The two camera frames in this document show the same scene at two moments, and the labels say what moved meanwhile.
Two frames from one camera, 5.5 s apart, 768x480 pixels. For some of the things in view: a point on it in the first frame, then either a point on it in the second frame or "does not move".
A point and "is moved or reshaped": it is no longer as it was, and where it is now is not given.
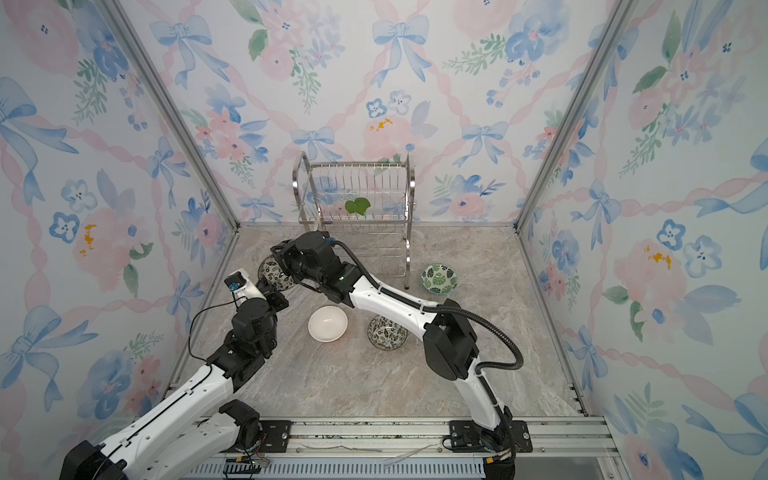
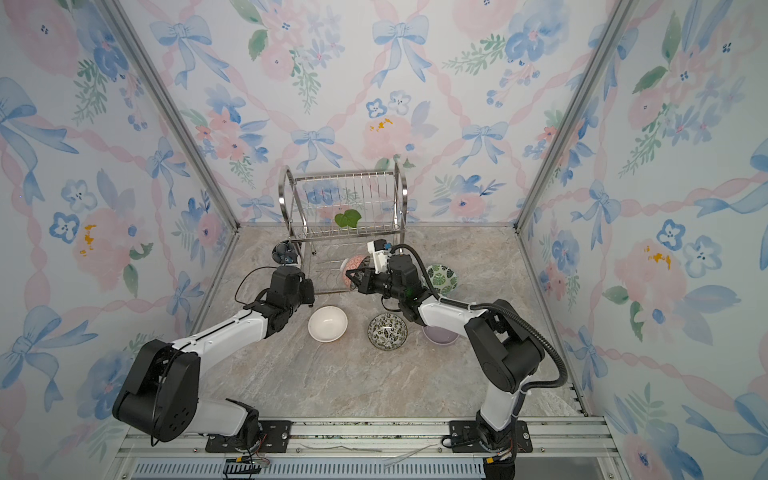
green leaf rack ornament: (359, 205) -> (348, 218)
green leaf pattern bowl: (439, 279) does not move
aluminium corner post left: (192, 135) does not move
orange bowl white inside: (328, 324) does not move
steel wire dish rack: (368, 206) is moved or reshaped
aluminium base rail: (406, 449) does not move
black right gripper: (287, 260) -> (366, 287)
